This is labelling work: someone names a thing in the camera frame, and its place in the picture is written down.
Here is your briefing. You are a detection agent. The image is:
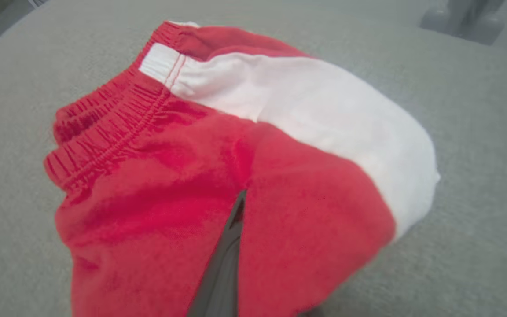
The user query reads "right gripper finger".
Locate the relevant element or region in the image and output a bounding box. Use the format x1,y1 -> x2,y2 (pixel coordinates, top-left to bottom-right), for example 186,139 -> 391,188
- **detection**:
187,190 -> 247,317

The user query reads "grey partition post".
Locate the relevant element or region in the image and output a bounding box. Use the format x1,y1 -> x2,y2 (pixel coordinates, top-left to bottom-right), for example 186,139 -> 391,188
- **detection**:
420,0 -> 506,45

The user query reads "red shorts white stripe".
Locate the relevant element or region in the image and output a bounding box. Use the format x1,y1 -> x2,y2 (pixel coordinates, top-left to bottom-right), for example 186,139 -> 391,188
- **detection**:
44,20 -> 441,317

